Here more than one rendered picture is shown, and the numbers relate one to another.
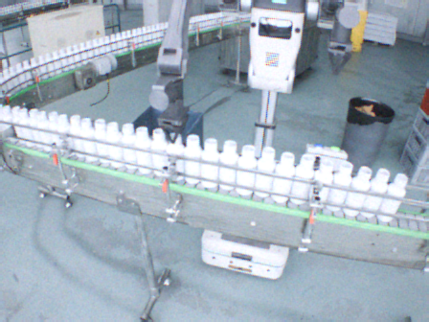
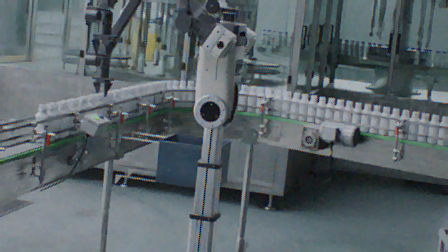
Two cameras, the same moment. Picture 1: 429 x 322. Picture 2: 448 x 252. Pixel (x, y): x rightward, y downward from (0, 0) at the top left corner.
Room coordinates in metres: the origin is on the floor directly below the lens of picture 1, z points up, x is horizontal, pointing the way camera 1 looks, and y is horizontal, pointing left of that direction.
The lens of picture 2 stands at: (1.24, -4.65, 1.71)
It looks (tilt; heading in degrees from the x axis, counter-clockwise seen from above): 7 degrees down; 89
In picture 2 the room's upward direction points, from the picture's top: 6 degrees clockwise
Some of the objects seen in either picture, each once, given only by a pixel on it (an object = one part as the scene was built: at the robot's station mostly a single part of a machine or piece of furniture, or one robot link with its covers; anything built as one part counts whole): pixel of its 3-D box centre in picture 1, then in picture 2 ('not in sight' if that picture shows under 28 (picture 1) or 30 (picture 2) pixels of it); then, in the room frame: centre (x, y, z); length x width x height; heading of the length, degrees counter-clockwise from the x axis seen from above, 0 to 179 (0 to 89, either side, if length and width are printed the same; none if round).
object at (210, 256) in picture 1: (252, 217); not in sight; (1.38, -0.26, 0.24); 0.68 x 0.53 x 0.41; 165
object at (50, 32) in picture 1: (69, 46); not in sight; (4.62, 2.43, 0.59); 1.10 x 0.62 x 1.18; 147
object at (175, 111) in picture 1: (173, 106); (103, 73); (0.81, 0.12, 1.26); 0.10 x 0.07 x 0.07; 165
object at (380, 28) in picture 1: (374, 27); not in sight; (9.35, -5.05, 0.50); 1.24 x 1.03 x 1.00; 77
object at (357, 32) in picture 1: (357, 30); not in sight; (7.66, -3.64, 0.55); 0.40 x 0.40 x 1.10; 75
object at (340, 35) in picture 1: (341, 34); (105, 30); (0.85, -0.35, 1.51); 0.10 x 0.07 x 0.07; 164
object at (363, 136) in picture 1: (363, 136); not in sight; (2.36, -1.43, 0.32); 0.45 x 0.45 x 0.64
